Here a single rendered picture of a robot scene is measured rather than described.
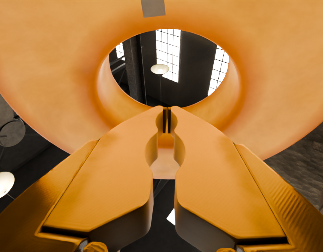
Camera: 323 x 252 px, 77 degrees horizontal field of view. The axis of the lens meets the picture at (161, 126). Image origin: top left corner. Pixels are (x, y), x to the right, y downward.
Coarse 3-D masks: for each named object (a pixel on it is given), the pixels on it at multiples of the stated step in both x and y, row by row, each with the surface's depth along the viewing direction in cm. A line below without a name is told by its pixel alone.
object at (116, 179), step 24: (144, 120) 10; (96, 144) 8; (120, 144) 8; (144, 144) 8; (96, 168) 7; (120, 168) 7; (144, 168) 7; (72, 192) 6; (96, 192) 6; (120, 192) 6; (144, 192) 6; (72, 216) 6; (96, 216) 6; (120, 216) 6; (144, 216) 6; (96, 240) 5; (120, 240) 6
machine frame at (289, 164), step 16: (320, 128) 43; (304, 144) 48; (320, 144) 45; (272, 160) 57; (288, 160) 53; (304, 160) 50; (320, 160) 48; (288, 176) 57; (304, 176) 53; (320, 176) 50; (304, 192) 57; (320, 192) 53
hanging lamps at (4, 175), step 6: (156, 66) 676; (162, 66) 677; (168, 66) 665; (156, 72) 672; (162, 72) 676; (0, 174) 404; (6, 174) 405; (12, 174) 401; (0, 180) 404; (6, 180) 405; (12, 180) 398; (0, 186) 389; (6, 186) 405; (12, 186) 383; (0, 192) 400; (6, 192) 388
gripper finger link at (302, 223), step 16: (240, 144) 8; (256, 160) 7; (256, 176) 7; (272, 176) 7; (272, 192) 6; (288, 192) 6; (272, 208) 6; (288, 208) 6; (304, 208) 6; (288, 224) 5; (304, 224) 5; (320, 224) 5; (288, 240) 5; (304, 240) 5; (320, 240) 5
